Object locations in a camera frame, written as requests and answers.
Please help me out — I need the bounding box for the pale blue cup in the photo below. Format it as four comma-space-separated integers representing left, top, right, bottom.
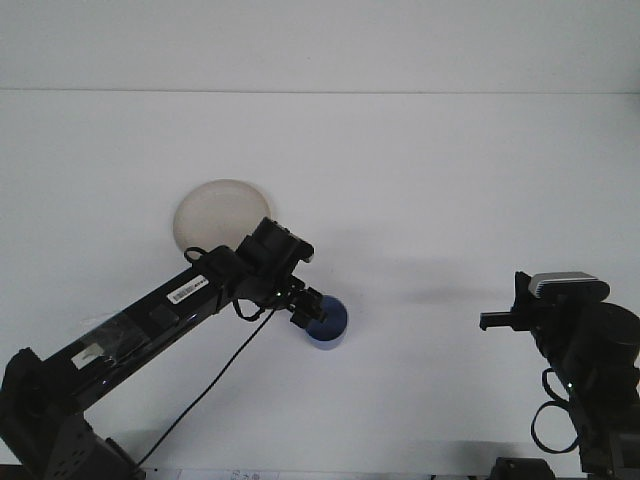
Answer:
305, 295, 348, 352

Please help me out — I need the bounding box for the pale round plate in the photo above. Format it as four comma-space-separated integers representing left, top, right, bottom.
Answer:
172, 178, 274, 255

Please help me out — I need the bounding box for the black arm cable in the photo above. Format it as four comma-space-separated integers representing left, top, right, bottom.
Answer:
530, 367, 582, 454
139, 245, 275, 467

